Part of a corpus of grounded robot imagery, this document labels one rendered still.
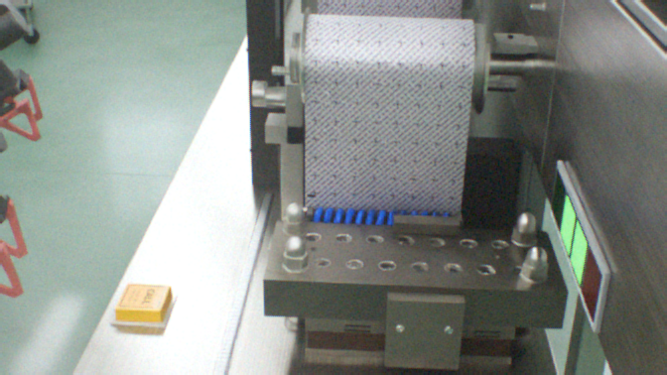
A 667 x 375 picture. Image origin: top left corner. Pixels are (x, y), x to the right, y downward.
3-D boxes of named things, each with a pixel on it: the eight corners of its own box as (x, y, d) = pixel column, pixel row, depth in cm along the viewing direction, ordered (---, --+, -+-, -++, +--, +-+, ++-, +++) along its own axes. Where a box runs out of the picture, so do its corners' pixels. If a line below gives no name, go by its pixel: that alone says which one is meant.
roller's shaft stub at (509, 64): (480, 72, 126) (483, 45, 124) (527, 74, 126) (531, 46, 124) (483, 82, 122) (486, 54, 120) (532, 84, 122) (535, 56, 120)
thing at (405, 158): (305, 213, 129) (305, 100, 121) (460, 219, 129) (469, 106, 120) (305, 215, 129) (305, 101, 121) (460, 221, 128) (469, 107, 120)
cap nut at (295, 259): (283, 258, 116) (283, 229, 114) (310, 259, 116) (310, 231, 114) (280, 273, 113) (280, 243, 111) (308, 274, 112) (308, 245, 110)
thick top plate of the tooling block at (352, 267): (277, 254, 128) (276, 219, 125) (543, 265, 126) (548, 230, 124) (263, 316, 114) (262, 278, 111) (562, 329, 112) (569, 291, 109)
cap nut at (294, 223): (283, 224, 124) (283, 197, 122) (308, 225, 124) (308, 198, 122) (281, 236, 121) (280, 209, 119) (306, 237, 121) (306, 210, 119)
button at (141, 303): (128, 295, 130) (126, 282, 129) (173, 298, 130) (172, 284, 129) (115, 321, 124) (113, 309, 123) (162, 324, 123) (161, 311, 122)
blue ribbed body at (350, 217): (314, 222, 129) (314, 202, 128) (455, 228, 128) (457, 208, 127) (312, 234, 126) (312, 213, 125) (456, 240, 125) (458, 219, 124)
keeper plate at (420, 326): (384, 357, 116) (387, 291, 111) (457, 360, 115) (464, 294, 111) (384, 369, 114) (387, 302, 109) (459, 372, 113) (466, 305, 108)
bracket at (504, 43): (491, 43, 124) (492, 30, 123) (531, 44, 124) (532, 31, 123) (495, 53, 120) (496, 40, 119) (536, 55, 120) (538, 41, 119)
